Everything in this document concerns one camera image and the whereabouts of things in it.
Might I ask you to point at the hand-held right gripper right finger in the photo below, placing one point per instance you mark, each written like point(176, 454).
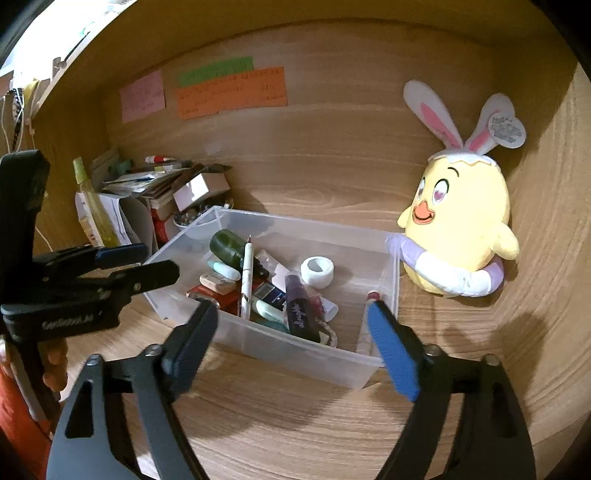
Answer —
point(392, 350)

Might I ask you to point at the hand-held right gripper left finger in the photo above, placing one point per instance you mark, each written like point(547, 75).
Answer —
point(194, 346)

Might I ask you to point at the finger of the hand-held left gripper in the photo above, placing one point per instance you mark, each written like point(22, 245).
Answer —
point(120, 256)
point(152, 275)

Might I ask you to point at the white lip balm red cap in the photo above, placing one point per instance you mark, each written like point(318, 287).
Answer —
point(368, 330)

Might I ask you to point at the red tea packet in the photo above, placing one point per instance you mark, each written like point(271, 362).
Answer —
point(226, 302)

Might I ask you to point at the beige eraser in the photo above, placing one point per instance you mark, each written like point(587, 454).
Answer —
point(214, 280)

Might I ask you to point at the mint green tube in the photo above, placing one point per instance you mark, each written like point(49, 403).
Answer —
point(221, 270)
point(268, 314)

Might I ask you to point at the short white tube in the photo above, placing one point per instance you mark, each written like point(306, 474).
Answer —
point(328, 308)

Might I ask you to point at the dark green spray bottle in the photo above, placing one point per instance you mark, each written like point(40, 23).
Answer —
point(226, 244)

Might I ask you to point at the teal round lid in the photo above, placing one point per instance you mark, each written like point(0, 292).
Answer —
point(277, 326)

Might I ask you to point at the clear plastic bin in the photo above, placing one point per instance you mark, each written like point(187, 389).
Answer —
point(286, 355)

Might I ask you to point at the dark blue packet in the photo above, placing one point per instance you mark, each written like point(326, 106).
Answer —
point(270, 293)

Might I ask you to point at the purple and black lipstick tube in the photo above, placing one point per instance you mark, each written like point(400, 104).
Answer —
point(300, 314)

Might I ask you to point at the white tape roll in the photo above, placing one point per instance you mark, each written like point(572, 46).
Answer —
point(324, 278)

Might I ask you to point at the pale pink card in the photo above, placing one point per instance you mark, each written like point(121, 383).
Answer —
point(279, 272)

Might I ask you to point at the person's left hand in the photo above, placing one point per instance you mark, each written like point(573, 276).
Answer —
point(55, 364)

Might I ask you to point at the yellow-green spray bottle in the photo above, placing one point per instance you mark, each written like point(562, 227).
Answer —
point(99, 217)

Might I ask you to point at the white tube green print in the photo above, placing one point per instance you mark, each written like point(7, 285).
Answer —
point(85, 221)

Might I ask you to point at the red books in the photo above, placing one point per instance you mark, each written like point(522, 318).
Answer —
point(161, 226)

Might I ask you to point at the white bowl of glass beads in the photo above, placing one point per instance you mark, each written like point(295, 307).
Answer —
point(184, 222)

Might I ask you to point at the stack of papers and booklets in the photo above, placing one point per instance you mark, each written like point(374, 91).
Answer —
point(147, 184)

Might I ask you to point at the small white open box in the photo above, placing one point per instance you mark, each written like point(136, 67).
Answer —
point(198, 189)

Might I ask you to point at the red white marker pen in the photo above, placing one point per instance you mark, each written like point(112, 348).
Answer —
point(159, 159)

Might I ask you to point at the orange jacket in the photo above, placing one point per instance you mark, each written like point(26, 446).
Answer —
point(14, 415)

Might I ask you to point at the yellow chick plush toy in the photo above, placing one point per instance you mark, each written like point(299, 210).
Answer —
point(461, 217)

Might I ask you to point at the pink paper note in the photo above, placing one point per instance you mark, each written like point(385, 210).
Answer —
point(143, 96)

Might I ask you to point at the orange paper note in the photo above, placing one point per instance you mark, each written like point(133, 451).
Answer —
point(231, 94)

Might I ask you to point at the green paper note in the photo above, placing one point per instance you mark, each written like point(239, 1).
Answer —
point(217, 70)

